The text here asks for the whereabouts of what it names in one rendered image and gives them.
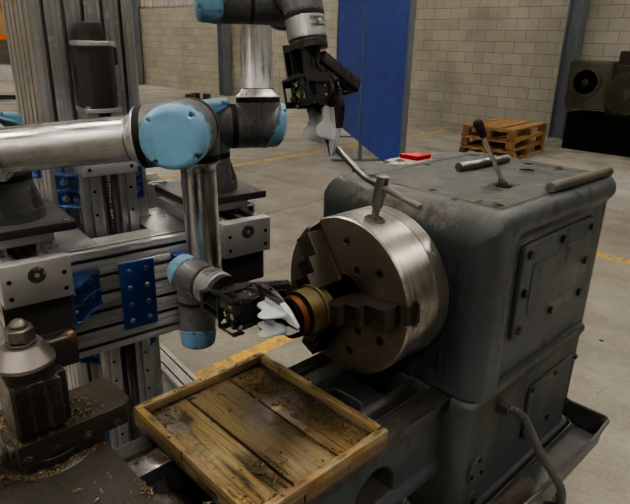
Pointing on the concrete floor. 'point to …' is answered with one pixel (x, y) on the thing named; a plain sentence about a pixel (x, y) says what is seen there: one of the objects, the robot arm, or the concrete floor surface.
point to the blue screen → (377, 72)
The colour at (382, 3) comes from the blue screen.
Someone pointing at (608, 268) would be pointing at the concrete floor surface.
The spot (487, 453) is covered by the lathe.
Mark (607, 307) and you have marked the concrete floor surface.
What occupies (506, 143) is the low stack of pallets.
